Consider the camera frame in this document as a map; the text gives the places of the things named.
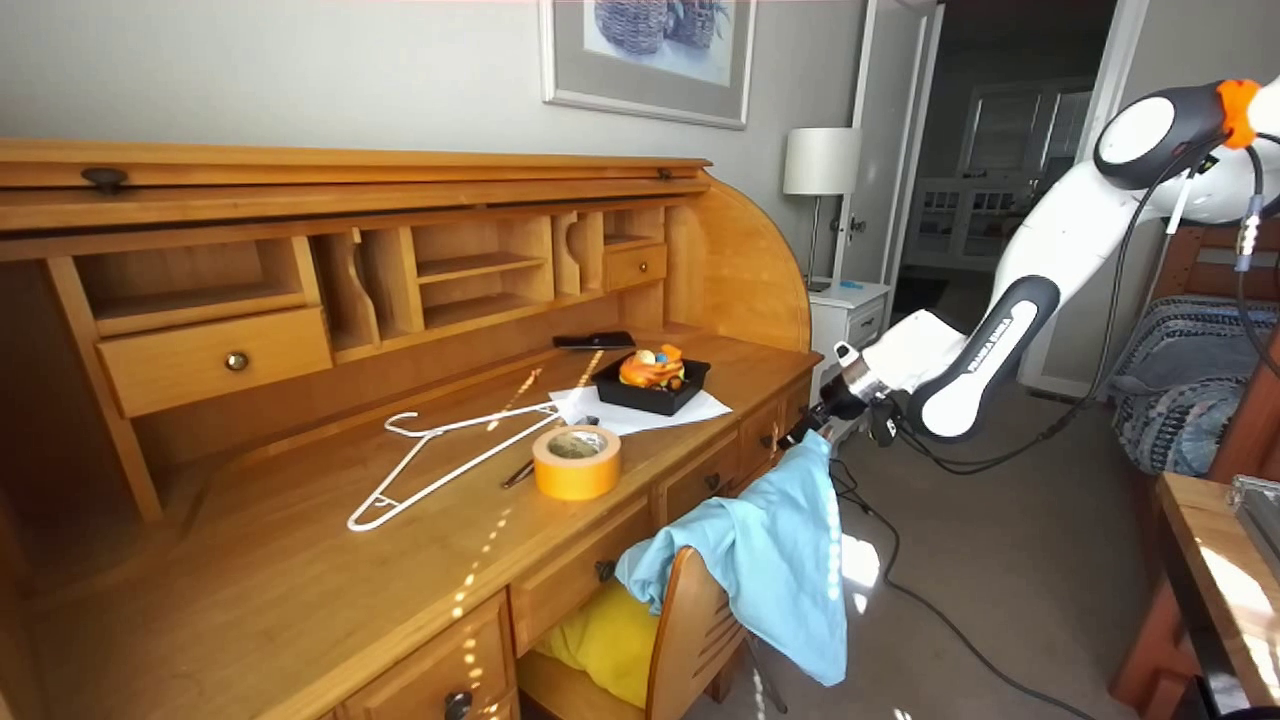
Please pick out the wooden single-knob pedestal drawer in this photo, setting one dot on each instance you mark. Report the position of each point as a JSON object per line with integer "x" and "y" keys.
{"x": 400, "y": 681}

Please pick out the wooden chair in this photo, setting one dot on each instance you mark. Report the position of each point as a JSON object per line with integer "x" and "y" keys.
{"x": 692, "y": 626}

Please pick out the white cabinet with glass doors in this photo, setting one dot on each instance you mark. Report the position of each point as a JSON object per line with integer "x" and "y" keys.
{"x": 953, "y": 213}

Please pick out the wide wooden kneehole drawer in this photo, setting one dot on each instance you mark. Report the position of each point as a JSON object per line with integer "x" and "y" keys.
{"x": 574, "y": 572}

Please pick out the aluminium base frame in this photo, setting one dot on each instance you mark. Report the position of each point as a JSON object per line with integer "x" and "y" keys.
{"x": 1262, "y": 512}

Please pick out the orange tape roll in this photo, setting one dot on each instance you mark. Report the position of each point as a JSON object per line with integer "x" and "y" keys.
{"x": 574, "y": 479}

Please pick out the orange toy car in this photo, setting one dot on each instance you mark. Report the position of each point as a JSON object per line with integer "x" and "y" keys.
{"x": 654, "y": 364}

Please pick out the white door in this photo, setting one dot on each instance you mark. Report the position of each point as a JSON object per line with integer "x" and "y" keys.
{"x": 888, "y": 133}

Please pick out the framed wall picture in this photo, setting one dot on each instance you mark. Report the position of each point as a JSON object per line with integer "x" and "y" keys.
{"x": 654, "y": 53}

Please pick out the light blue cloth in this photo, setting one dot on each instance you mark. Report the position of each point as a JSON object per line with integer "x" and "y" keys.
{"x": 775, "y": 563}

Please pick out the thin wooden stick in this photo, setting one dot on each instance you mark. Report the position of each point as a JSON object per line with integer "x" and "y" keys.
{"x": 588, "y": 370}
{"x": 519, "y": 398}

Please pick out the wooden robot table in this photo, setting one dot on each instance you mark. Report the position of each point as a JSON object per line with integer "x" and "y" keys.
{"x": 1207, "y": 563}

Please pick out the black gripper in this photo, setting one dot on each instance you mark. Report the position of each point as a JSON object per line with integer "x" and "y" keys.
{"x": 841, "y": 404}

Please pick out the white paper sheet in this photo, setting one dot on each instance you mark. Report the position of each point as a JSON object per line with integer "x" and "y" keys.
{"x": 642, "y": 425}

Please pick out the small wooden hutch drawer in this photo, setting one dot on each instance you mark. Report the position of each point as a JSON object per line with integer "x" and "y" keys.
{"x": 636, "y": 267}
{"x": 175, "y": 364}

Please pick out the black remote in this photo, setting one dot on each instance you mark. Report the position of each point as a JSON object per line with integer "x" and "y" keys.
{"x": 594, "y": 343}

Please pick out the reddish wooden bed frame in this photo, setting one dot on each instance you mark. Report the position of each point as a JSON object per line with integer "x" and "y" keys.
{"x": 1262, "y": 425}

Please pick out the wooden two-knob pedestal drawer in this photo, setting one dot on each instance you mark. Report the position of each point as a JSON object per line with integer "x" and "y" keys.
{"x": 701, "y": 480}

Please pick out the white table lamp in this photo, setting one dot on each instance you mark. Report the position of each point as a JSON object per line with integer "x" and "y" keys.
{"x": 818, "y": 163}

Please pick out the yellow cloth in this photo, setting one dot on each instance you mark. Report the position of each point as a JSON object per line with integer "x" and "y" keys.
{"x": 605, "y": 641}

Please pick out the black tray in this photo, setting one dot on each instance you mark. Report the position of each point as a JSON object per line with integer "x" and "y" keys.
{"x": 654, "y": 400}

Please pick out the blue grey bedding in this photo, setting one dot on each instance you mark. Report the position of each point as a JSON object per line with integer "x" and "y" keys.
{"x": 1180, "y": 413}

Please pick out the wooden roll-top desk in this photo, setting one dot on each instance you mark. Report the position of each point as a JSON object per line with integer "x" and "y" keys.
{"x": 266, "y": 572}

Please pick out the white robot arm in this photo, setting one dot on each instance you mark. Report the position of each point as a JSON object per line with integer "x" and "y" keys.
{"x": 1054, "y": 240}

